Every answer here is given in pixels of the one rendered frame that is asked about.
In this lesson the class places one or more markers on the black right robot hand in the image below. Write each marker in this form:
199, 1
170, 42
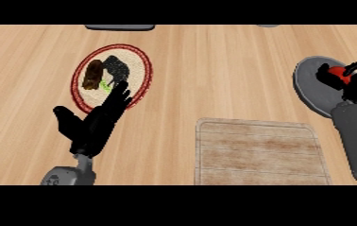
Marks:
350, 84

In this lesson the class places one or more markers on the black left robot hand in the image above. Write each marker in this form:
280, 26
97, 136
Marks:
94, 122

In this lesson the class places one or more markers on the red tomato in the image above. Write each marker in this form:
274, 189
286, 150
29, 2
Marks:
336, 71

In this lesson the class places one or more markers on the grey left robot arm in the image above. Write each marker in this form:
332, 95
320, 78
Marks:
69, 174

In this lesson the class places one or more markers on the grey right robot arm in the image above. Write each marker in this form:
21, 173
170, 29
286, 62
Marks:
347, 135

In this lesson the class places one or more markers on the wooden cutting board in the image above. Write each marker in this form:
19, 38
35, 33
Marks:
260, 152

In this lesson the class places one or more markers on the green food piece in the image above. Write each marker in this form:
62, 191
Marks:
106, 86

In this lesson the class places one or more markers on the brown food piece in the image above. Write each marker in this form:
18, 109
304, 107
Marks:
91, 74

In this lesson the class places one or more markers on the red-rimmed round plate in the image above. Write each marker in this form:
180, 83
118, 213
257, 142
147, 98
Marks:
134, 62

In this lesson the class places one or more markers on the small grey object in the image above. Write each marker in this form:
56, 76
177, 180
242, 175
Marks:
267, 25

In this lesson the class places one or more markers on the dark grey flat appliance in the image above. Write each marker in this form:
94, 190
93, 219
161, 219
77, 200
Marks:
119, 27

